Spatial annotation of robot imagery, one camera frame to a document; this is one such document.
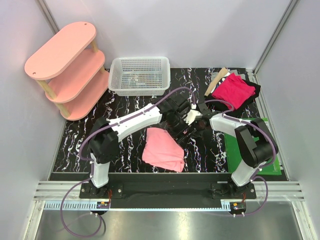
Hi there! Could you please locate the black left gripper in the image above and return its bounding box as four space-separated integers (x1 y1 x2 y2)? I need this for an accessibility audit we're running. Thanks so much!
166 116 196 150

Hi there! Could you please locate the light pink t-shirt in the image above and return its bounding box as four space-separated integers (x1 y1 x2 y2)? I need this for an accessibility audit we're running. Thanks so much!
142 127 185 173

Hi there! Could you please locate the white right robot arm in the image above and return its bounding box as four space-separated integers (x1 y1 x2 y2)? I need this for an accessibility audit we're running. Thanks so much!
183 102 278 199

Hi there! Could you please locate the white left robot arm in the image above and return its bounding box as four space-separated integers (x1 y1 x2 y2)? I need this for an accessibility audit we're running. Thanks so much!
84 96 197 198

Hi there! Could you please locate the green cutting mat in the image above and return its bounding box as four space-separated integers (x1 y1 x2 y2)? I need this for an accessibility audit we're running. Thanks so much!
224 133 282 176

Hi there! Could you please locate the magenta folded t-shirt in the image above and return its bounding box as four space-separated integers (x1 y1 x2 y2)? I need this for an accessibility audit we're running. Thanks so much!
211 73 256 110

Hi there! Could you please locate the grey cloth piece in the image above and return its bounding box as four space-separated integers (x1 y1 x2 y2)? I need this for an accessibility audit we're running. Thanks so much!
211 72 221 79

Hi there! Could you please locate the beige folded cloth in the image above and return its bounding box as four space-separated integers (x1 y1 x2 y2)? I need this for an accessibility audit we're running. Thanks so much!
204 67 229 97

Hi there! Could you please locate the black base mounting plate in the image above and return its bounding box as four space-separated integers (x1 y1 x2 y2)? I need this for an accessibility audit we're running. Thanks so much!
79 173 257 210

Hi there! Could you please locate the white plastic mesh basket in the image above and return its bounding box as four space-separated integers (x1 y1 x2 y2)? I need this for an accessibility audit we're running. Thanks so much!
108 56 171 97

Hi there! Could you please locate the pink three-tier wooden shelf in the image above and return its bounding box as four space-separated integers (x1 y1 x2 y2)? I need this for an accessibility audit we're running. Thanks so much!
24 21 109 121

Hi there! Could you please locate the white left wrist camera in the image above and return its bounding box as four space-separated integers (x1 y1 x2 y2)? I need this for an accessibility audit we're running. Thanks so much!
183 103 202 126

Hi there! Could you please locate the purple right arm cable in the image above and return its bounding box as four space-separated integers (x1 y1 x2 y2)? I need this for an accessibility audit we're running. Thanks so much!
203 99 279 217

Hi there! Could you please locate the white slotted cable duct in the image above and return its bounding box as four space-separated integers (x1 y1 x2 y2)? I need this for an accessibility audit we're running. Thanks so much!
43 200 110 211

